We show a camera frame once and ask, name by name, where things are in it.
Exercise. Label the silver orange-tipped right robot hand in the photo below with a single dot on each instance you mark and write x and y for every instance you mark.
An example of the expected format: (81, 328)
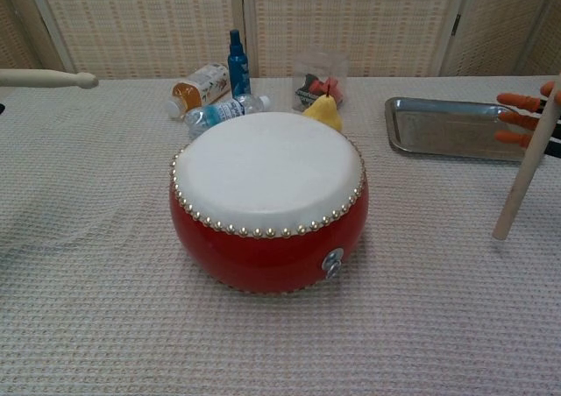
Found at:
(519, 102)

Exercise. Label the wooden drumstick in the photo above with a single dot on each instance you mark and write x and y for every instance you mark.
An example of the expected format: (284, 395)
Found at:
(521, 172)
(44, 78)

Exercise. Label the rectangular steel tray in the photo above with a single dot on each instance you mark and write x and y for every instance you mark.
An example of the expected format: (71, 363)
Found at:
(451, 129)

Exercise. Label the red drum with white skin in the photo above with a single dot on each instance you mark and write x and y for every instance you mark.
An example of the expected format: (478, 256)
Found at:
(267, 172)

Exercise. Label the woven folding screen panel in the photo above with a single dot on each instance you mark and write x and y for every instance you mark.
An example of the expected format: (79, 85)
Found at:
(550, 41)
(495, 23)
(350, 19)
(144, 23)
(17, 32)

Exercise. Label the yellow pear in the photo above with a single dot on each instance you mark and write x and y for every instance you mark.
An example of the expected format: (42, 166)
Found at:
(324, 109)

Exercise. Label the clear plastic box with items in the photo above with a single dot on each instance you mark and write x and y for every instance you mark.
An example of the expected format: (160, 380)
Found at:
(315, 69)

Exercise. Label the blue spray bottle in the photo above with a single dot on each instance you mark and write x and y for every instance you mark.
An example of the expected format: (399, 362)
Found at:
(239, 72)

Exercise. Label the clear water bottle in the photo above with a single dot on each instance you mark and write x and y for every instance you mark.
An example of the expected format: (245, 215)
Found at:
(219, 112)

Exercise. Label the orange tea bottle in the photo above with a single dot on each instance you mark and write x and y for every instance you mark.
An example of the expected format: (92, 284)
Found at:
(201, 85)

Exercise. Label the beige woven tablecloth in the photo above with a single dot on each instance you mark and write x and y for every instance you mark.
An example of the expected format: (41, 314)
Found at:
(87, 326)

